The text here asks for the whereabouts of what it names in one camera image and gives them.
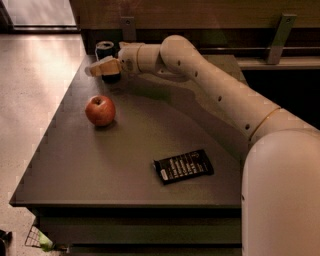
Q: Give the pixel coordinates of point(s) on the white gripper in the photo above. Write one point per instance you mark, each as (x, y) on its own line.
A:
(129, 59)

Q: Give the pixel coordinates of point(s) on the blue pepsi can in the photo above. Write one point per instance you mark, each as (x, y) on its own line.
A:
(104, 49)

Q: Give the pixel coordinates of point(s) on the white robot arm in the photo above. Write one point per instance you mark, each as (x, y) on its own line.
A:
(281, 174)

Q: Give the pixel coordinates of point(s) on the red apple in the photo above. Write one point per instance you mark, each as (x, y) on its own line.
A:
(100, 110)

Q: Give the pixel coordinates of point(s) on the black snack packet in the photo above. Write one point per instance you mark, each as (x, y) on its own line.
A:
(183, 167)

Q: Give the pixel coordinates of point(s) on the grey drawer cabinet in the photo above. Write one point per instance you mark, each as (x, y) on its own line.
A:
(143, 231)

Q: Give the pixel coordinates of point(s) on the left metal bracket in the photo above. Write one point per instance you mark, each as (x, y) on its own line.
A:
(128, 28)

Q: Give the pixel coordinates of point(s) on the metal bracket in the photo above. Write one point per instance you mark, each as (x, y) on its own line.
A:
(128, 28)
(282, 32)

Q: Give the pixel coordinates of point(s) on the wooden wall shelf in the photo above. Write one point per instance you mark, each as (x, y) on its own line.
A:
(194, 14)

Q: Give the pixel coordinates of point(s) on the right metal bracket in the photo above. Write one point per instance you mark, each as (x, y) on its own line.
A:
(282, 32)

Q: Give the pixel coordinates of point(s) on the wire basket with green item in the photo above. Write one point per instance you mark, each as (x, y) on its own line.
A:
(36, 239)

